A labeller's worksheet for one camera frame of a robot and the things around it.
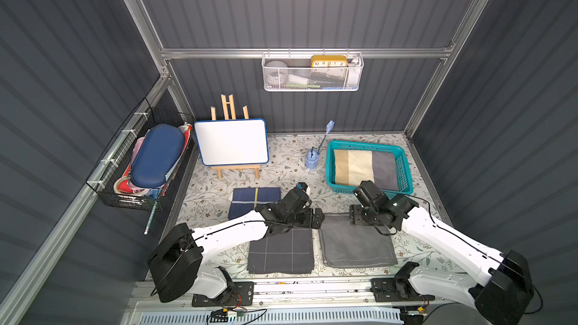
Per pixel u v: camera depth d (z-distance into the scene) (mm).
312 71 905
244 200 940
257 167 996
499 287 381
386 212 556
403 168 956
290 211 619
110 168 626
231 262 806
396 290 682
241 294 732
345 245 825
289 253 806
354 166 994
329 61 872
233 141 934
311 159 1020
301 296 739
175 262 407
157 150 677
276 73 829
